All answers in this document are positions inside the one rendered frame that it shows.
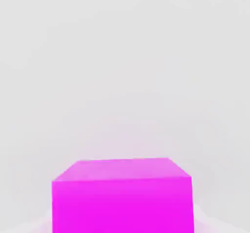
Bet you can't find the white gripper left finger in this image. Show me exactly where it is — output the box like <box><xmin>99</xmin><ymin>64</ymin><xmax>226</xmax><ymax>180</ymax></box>
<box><xmin>33</xmin><ymin>209</ymin><xmax>53</xmax><ymax>233</ymax></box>

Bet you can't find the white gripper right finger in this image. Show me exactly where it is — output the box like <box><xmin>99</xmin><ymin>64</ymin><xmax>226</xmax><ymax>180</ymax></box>
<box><xmin>192</xmin><ymin>203</ymin><xmax>220</xmax><ymax>233</ymax></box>

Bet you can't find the small magenta cube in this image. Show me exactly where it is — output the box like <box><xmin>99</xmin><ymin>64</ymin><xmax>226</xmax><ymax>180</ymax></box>
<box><xmin>51</xmin><ymin>157</ymin><xmax>195</xmax><ymax>233</ymax></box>

